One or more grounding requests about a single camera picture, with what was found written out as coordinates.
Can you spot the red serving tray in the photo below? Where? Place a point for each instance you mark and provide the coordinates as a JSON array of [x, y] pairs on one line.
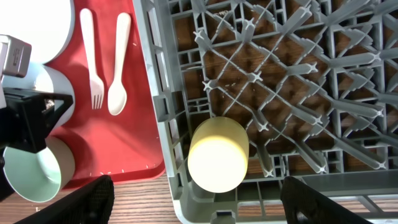
[[126, 146]]

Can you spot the large light blue plate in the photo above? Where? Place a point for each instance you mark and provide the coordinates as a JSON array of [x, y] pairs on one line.
[[47, 25]]

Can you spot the white plastic fork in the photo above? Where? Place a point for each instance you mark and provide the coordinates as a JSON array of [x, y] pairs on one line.
[[88, 34]]

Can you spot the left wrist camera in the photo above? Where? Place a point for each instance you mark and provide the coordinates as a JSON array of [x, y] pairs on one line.
[[17, 56]]

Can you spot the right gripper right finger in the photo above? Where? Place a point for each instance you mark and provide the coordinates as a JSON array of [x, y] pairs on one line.
[[303, 204]]

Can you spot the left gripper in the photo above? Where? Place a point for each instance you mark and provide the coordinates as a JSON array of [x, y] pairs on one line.
[[25, 124]]

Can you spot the yellow plastic cup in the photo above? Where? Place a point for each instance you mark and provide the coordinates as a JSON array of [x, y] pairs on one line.
[[218, 155]]

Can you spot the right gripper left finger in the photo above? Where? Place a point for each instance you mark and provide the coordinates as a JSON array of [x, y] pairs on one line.
[[92, 203]]

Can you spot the food scraps and rice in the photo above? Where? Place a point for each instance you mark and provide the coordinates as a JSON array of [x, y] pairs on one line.
[[49, 104]]

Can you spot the mint green bowl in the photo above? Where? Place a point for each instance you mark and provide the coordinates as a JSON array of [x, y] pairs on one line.
[[38, 177]]

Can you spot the small light blue bowl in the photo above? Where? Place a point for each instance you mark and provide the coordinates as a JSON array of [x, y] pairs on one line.
[[43, 78]]

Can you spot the grey dishwasher rack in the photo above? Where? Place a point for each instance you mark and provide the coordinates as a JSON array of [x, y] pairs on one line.
[[312, 82]]

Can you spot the white plastic spoon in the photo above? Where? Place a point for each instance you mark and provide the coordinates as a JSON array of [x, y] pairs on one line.
[[117, 95]]

